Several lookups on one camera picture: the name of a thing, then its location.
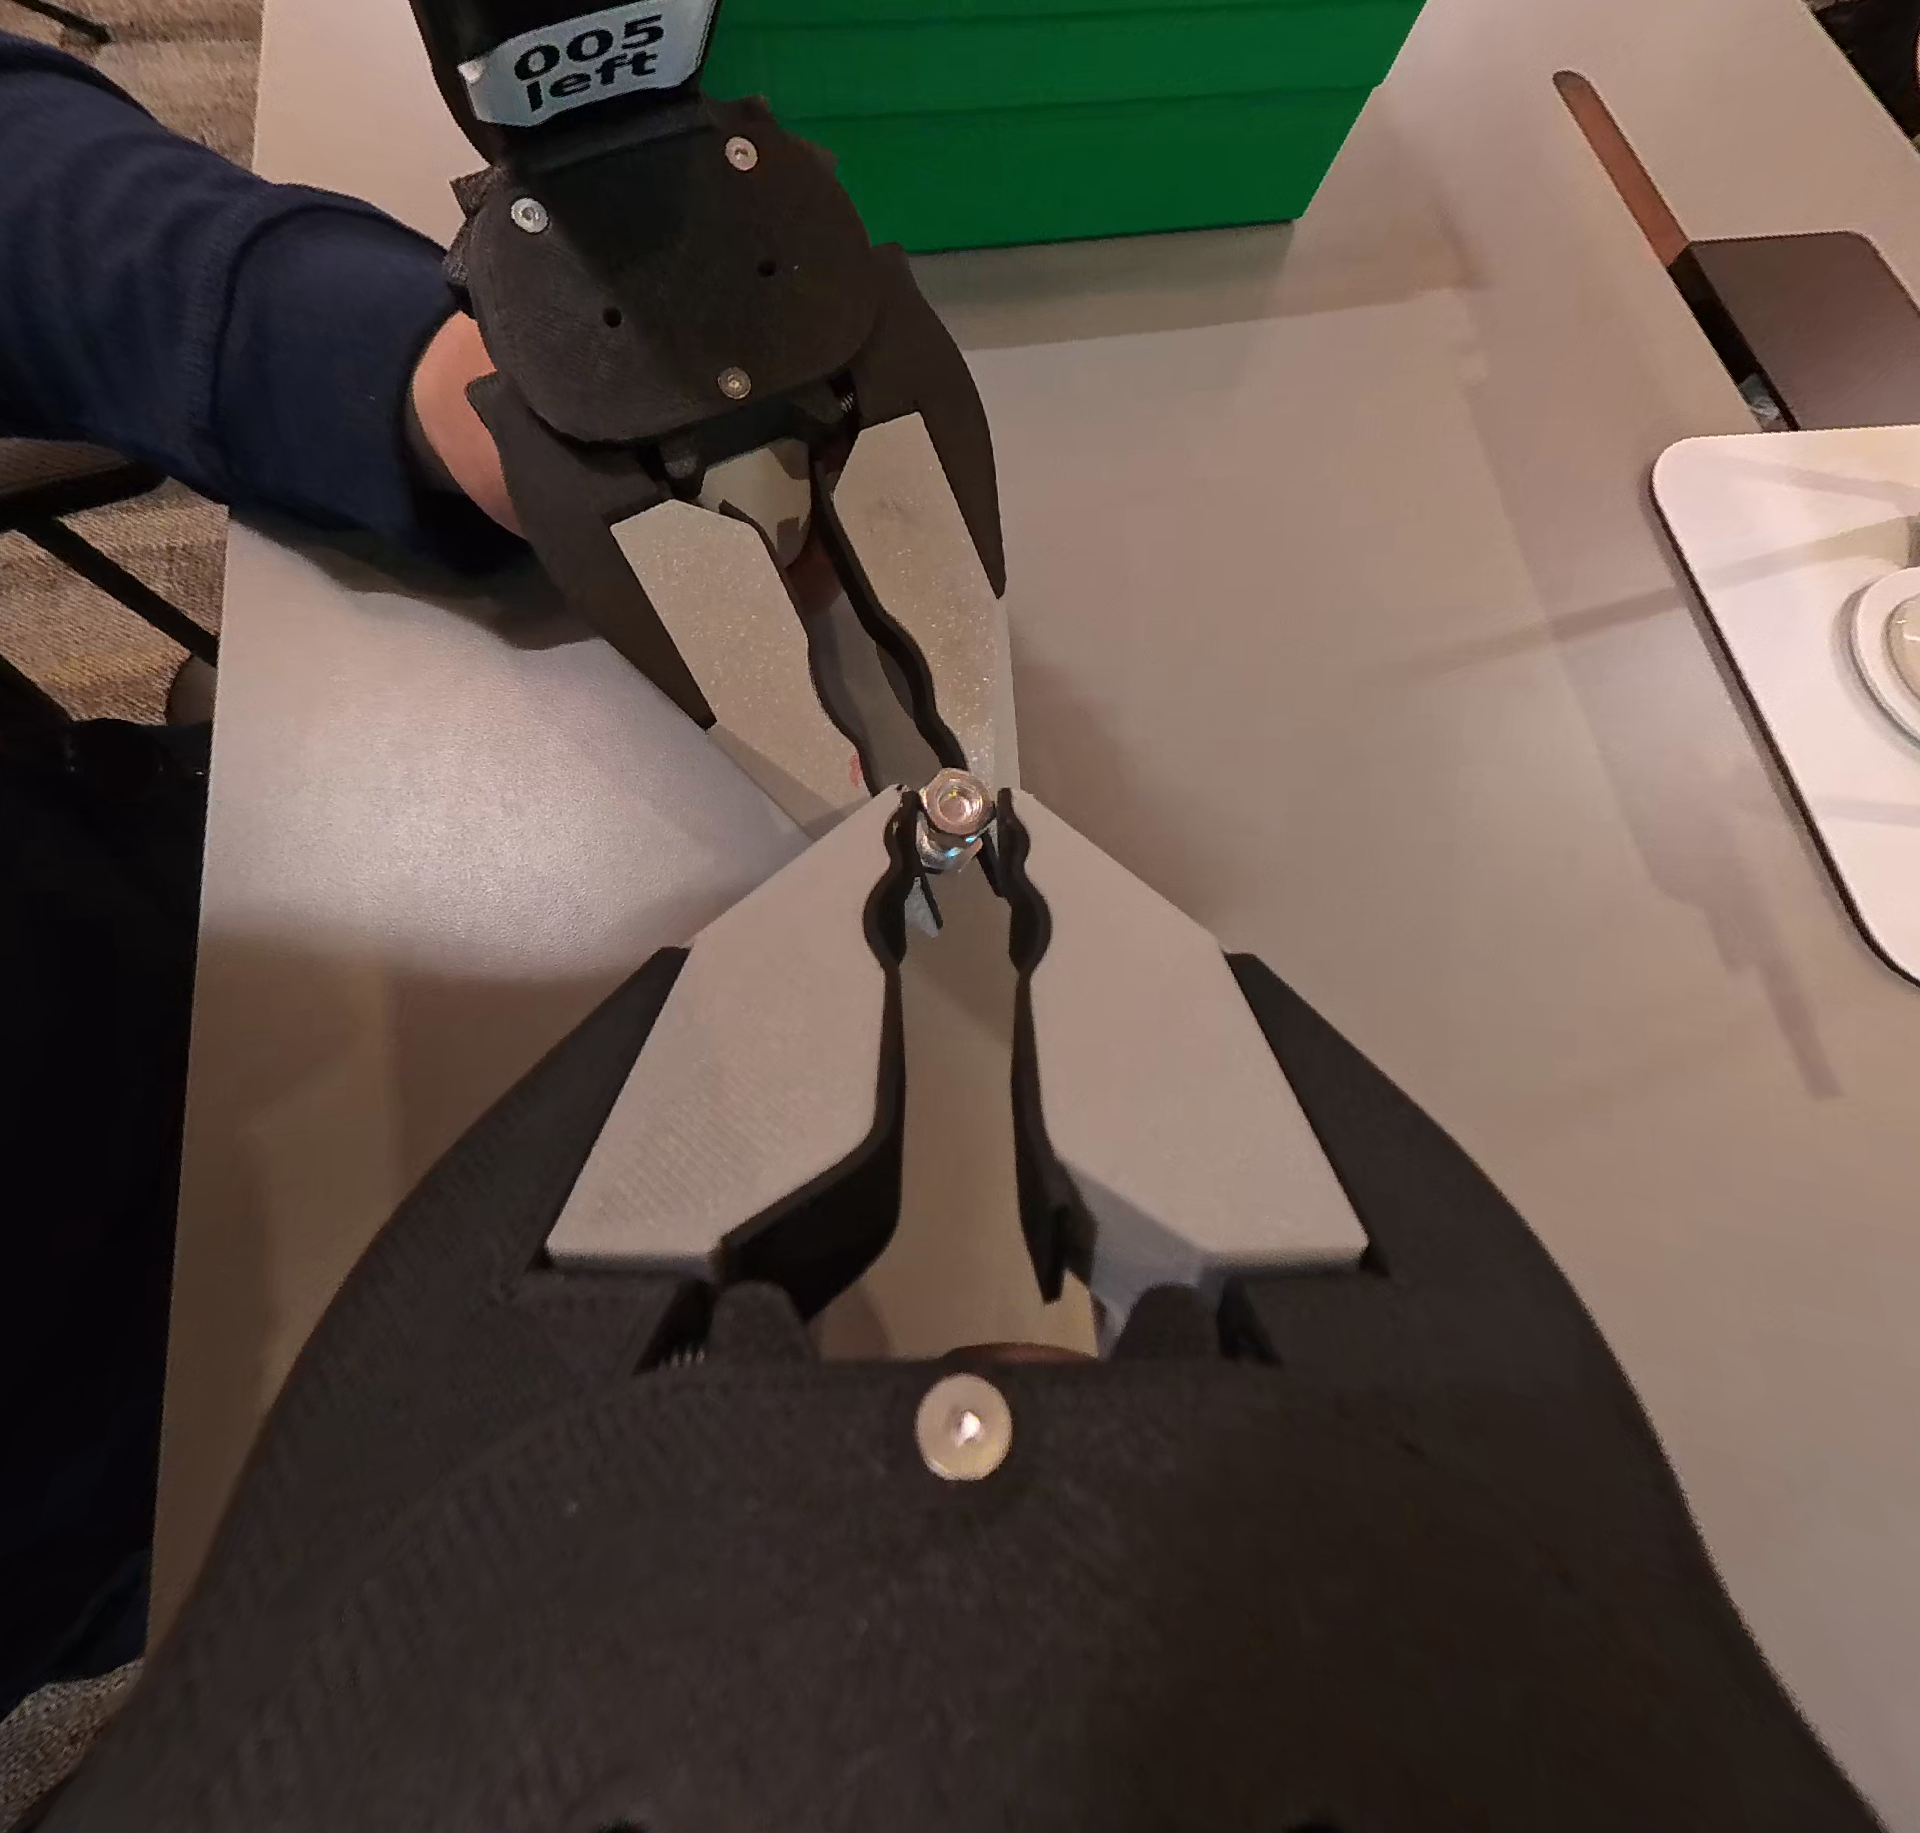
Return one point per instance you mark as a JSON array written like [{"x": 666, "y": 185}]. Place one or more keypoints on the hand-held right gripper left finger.
[{"x": 703, "y": 1096}]

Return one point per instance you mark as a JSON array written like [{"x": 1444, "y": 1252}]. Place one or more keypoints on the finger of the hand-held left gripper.
[
  {"x": 721, "y": 616},
  {"x": 939, "y": 559}
]

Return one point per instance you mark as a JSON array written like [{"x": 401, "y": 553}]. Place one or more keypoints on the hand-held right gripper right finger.
[{"x": 1200, "y": 1096}]

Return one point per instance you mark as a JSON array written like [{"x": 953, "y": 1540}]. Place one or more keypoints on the silver bolt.
[{"x": 956, "y": 800}]

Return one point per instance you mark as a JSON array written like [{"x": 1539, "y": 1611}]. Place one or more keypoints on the person's left hand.
[{"x": 465, "y": 439}]

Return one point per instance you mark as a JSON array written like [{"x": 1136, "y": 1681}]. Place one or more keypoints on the green plastic bin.
[{"x": 1125, "y": 106}]

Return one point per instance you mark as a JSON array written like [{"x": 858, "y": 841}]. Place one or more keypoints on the white and wood document stand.
[{"x": 1769, "y": 590}]

